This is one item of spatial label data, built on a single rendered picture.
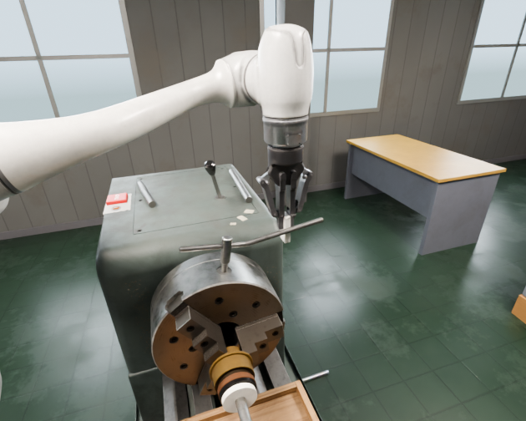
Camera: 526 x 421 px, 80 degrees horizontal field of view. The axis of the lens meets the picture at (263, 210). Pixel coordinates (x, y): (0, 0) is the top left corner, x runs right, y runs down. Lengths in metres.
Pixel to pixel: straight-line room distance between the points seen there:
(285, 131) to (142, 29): 2.98
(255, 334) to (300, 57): 0.57
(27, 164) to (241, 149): 3.30
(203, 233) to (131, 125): 0.38
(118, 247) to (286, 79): 0.55
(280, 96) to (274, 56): 0.07
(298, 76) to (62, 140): 0.39
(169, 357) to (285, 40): 0.68
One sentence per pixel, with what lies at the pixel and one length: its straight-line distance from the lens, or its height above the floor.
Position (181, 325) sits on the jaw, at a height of 1.19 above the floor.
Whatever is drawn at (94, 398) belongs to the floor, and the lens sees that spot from 2.21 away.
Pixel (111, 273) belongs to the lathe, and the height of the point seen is 1.21.
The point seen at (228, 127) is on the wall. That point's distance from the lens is 3.65.
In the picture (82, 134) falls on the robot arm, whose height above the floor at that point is 1.57.
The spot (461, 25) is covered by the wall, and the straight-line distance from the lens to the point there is 5.08.
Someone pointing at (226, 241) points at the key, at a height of 1.31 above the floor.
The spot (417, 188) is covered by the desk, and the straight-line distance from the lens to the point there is 3.13.
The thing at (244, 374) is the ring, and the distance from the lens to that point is 0.69.
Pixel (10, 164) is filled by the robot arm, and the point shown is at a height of 1.55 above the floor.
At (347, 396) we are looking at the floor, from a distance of 2.03.
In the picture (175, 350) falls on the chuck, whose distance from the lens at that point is 0.79.
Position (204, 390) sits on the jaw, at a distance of 0.85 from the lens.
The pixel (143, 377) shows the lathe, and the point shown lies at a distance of 1.08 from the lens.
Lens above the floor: 1.67
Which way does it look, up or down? 27 degrees down
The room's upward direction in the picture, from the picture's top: 2 degrees counter-clockwise
